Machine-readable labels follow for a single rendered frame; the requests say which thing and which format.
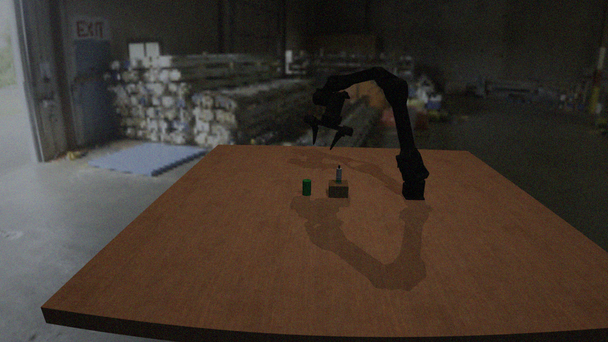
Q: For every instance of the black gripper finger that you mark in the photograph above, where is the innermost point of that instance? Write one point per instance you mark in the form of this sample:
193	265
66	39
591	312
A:
315	130
337	137

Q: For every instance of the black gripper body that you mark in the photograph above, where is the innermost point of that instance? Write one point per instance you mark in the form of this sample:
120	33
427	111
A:
313	120

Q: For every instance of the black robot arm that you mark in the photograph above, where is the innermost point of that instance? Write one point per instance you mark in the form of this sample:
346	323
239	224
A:
395	89

